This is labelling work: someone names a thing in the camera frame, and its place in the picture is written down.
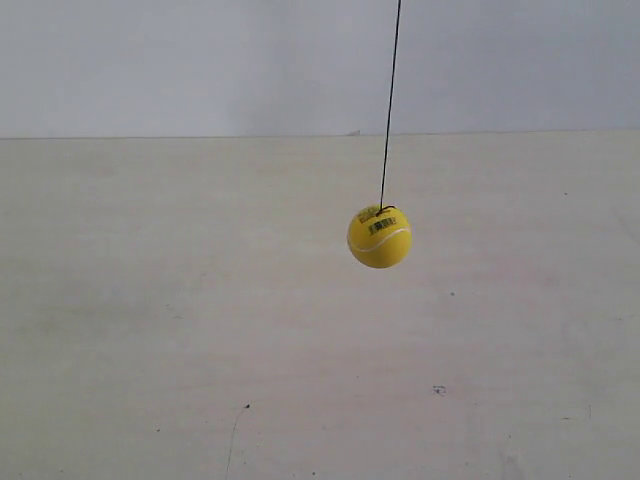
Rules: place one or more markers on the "yellow tennis ball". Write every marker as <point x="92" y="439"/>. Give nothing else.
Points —
<point x="379" y="237"/>

